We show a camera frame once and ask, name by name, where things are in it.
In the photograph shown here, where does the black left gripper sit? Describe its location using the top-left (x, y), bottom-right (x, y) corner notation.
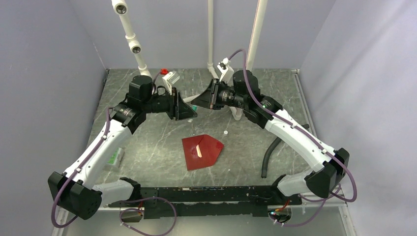
top-left (143, 87), bottom-right (197, 120)

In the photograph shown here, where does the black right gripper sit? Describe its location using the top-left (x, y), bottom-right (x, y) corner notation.
top-left (192, 79), bottom-right (247, 110)

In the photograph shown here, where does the red paper envelope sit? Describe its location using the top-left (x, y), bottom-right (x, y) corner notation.
top-left (182, 134), bottom-right (224, 171)

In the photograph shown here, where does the tan paper letter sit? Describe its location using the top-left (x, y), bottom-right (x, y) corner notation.
top-left (196, 145), bottom-right (202, 158)

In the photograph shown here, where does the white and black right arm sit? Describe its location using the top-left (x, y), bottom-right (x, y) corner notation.
top-left (191, 70), bottom-right (350, 204)

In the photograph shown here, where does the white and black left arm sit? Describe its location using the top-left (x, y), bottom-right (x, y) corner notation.
top-left (48, 75), bottom-right (197, 228)

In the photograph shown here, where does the green white small box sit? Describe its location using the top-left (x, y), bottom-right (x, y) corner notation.
top-left (106, 147), bottom-right (124, 168)

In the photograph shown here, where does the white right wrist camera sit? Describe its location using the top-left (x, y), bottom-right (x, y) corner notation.
top-left (217, 57), bottom-right (235, 84)

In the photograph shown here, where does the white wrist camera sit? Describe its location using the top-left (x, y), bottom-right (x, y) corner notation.
top-left (160, 68), bottom-right (180, 95)
top-left (217, 57), bottom-right (235, 84)

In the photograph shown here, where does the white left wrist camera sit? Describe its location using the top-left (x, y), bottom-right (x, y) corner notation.
top-left (160, 68), bottom-right (180, 95)

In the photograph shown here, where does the black corrugated hose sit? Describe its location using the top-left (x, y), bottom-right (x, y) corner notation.
top-left (261, 123), bottom-right (310, 179)

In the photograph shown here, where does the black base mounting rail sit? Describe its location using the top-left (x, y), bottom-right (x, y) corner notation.
top-left (108, 185), bottom-right (302, 219)

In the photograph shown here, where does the white PVC pipe frame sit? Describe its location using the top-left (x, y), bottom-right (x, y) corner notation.
top-left (112, 0), bottom-right (273, 121)

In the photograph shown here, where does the aluminium extrusion frame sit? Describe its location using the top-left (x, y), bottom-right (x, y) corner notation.
top-left (51, 208), bottom-right (71, 236)

